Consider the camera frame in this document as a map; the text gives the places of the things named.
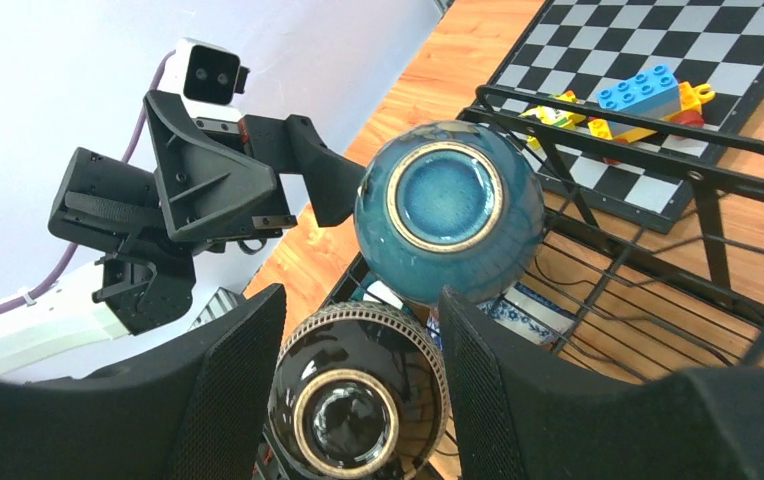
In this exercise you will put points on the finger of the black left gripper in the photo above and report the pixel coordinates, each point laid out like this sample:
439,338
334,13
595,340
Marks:
206,190
293,146

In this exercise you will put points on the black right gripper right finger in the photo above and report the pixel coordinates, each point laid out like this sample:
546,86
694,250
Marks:
521,412

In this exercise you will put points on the yellow owl toy block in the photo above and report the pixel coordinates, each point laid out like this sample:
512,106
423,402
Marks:
556,117

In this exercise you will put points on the white blue rose bowl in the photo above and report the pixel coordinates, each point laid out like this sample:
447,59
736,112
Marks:
528,314

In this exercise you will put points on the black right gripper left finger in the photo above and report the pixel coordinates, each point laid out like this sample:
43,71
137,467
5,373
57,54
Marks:
192,408

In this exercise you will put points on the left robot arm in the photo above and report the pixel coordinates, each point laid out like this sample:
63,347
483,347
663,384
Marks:
65,317

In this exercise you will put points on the black patterned rim bowl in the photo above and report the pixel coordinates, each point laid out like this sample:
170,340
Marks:
359,392

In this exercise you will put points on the teal glazed large bowl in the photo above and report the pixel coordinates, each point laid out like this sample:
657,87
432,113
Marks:
449,203

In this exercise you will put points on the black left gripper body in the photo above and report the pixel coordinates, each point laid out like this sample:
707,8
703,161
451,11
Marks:
113,207

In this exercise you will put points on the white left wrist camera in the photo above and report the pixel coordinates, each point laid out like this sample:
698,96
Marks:
208,77

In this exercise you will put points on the blue yellow toy brick car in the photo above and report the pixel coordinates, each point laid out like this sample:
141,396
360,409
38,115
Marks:
653,93

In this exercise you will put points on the black wire dish rack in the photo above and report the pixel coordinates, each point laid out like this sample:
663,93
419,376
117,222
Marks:
647,304

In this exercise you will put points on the black and white chessboard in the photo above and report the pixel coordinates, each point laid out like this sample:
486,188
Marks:
604,50

